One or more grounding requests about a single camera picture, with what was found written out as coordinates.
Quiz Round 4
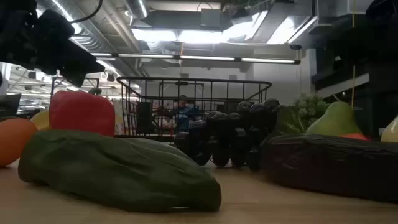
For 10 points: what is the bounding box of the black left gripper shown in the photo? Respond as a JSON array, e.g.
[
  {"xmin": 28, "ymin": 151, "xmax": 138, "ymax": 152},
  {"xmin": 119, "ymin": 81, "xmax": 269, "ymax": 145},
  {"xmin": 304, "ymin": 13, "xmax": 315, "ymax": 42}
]
[{"xmin": 0, "ymin": 0, "xmax": 106, "ymax": 88}]

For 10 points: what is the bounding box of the red bell pepper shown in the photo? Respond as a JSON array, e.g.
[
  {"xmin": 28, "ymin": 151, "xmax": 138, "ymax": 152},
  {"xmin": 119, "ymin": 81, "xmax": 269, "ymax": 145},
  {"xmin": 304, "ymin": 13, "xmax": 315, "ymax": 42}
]
[{"xmin": 49, "ymin": 88, "xmax": 116, "ymax": 137}]

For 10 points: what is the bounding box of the yellow star fruit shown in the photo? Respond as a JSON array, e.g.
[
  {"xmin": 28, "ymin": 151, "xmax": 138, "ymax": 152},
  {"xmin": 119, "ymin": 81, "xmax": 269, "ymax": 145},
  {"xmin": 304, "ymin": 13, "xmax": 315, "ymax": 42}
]
[{"xmin": 29, "ymin": 109, "xmax": 50, "ymax": 131}]

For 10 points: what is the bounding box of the tangerine cluster with leaves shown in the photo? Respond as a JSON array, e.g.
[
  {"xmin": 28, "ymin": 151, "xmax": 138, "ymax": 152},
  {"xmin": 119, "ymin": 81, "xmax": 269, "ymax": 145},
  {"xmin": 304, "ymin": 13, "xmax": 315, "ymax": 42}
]
[{"xmin": 0, "ymin": 118, "xmax": 39, "ymax": 167}]

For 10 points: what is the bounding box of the black grape bunch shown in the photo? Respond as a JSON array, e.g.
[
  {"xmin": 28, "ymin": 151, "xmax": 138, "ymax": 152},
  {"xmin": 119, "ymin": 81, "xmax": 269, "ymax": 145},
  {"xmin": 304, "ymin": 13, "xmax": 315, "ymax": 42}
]
[{"xmin": 174, "ymin": 98, "xmax": 289, "ymax": 171}]

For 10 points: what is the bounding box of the green pear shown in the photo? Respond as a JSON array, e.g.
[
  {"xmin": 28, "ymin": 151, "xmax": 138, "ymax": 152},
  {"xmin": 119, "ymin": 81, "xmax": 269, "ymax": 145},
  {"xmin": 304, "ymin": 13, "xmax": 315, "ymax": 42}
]
[{"xmin": 306, "ymin": 101, "xmax": 363, "ymax": 137}]

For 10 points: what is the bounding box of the orange carrot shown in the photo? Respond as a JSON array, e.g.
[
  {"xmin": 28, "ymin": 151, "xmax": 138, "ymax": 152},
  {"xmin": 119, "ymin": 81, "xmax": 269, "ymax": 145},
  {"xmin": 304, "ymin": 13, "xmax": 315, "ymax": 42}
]
[{"xmin": 338, "ymin": 133, "xmax": 371, "ymax": 141}]

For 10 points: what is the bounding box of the black monitor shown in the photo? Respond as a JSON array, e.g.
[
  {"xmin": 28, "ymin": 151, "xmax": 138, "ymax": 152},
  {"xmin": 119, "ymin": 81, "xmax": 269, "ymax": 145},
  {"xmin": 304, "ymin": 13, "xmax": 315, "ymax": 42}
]
[{"xmin": 0, "ymin": 93, "xmax": 22, "ymax": 119}]

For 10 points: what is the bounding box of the dark green cucumber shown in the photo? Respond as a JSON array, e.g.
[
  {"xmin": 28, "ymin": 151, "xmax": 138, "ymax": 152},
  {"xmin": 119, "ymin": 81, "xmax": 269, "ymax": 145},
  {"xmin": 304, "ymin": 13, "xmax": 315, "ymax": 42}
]
[{"xmin": 17, "ymin": 129, "xmax": 223, "ymax": 213}]

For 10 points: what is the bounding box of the person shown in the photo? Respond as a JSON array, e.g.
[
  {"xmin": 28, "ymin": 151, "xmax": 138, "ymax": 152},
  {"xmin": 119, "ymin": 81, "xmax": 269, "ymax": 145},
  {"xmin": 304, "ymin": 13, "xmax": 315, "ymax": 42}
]
[{"xmin": 155, "ymin": 95, "xmax": 203, "ymax": 133}]

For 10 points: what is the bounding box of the long ceiling light bar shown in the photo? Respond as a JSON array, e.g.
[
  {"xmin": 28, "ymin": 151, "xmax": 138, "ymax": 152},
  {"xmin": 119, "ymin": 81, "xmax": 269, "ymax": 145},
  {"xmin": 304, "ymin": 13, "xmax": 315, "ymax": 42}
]
[{"xmin": 91, "ymin": 52, "xmax": 301, "ymax": 65}]

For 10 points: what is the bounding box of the green succulent potted plant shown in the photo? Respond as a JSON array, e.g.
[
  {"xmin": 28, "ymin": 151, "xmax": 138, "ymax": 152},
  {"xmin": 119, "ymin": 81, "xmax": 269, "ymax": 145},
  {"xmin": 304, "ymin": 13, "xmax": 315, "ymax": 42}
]
[{"xmin": 290, "ymin": 92, "xmax": 331, "ymax": 133}]

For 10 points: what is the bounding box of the purple eggplant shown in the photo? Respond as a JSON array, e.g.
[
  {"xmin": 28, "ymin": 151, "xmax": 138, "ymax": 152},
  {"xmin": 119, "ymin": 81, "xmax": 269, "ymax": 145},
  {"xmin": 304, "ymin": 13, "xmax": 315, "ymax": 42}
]
[{"xmin": 261, "ymin": 133, "xmax": 398, "ymax": 203}]

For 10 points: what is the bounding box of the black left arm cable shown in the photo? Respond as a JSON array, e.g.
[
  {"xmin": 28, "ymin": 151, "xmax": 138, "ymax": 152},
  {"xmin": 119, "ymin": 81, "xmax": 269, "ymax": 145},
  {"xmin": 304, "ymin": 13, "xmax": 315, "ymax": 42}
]
[{"xmin": 70, "ymin": 0, "xmax": 104, "ymax": 24}]

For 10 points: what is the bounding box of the silver ventilation duct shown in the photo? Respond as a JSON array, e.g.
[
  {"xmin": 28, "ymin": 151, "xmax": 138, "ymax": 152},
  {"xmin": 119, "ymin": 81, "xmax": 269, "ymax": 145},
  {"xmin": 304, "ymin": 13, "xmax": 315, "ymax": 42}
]
[{"xmin": 124, "ymin": 0, "xmax": 150, "ymax": 20}]

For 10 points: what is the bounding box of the black wire basket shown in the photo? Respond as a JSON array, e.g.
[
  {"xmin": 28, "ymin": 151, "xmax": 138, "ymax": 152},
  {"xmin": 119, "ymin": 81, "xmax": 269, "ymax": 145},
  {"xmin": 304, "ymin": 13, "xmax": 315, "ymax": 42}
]
[{"xmin": 116, "ymin": 76, "xmax": 273, "ymax": 144}]

